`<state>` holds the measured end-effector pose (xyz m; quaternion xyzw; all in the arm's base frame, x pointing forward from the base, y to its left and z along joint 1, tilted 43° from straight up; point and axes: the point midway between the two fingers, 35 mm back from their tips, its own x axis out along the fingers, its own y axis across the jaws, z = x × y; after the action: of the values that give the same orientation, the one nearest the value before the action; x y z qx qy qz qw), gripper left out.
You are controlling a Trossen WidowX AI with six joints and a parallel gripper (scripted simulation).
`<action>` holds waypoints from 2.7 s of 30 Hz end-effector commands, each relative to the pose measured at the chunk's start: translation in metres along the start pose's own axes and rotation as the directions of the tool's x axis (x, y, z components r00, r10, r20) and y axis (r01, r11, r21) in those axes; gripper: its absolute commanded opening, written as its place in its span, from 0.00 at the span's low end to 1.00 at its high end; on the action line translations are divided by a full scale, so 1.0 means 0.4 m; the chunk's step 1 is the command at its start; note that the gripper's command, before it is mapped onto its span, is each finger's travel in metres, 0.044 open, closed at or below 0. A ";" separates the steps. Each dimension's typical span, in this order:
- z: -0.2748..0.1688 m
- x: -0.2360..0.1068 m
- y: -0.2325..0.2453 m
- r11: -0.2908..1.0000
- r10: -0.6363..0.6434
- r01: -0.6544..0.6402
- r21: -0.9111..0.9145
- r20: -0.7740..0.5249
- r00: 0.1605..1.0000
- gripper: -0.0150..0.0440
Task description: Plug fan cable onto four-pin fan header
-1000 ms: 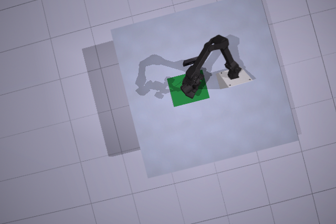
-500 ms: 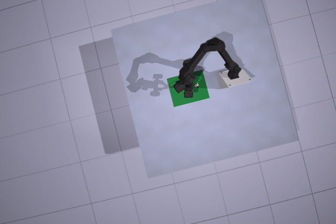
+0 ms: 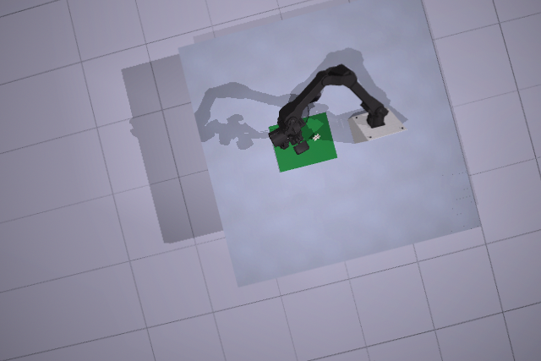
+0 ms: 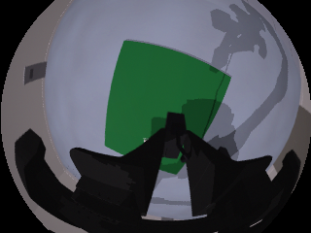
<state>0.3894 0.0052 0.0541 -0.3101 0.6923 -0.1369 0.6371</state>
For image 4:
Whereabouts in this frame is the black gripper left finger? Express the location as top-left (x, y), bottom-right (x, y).
top-left (70, 128), bottom-right (166, 216)

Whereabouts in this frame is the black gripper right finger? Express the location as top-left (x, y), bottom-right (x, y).
top-left (183, 131), bottom-right (273, 216)

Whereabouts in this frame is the green circuit board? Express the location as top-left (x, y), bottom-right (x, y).
top-left (105, 40), bottom-right (232, 155)

